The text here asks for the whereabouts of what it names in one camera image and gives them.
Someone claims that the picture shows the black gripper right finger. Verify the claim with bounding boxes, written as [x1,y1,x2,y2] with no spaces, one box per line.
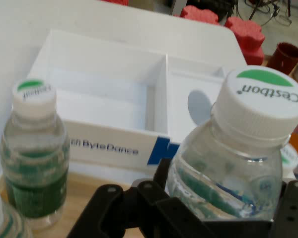
[268,179,298,238]

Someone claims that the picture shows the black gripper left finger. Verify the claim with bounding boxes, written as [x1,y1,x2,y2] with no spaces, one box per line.
[67,157,214,238]

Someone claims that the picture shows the water bottle green label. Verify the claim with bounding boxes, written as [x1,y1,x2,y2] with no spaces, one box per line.
[0,78,70,230]
[279,142,298,180]
[165,64,298,221]
[0,180,33,238]

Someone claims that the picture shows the wooden tray cream rim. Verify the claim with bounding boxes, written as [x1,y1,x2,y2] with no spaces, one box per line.
[0,171,145,238]

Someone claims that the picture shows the white cardboard box blue print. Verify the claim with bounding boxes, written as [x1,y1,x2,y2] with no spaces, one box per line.
[27,28,249,189]

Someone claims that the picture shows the dark red cup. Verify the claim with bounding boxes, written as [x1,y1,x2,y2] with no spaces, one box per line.
[273,42,298,75]

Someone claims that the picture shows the tangled black floor cables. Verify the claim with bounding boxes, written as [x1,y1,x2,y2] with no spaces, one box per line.
[243,0,293,27]

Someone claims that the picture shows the grey metal post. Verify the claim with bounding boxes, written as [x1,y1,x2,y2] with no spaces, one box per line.
[169,0,188,15]

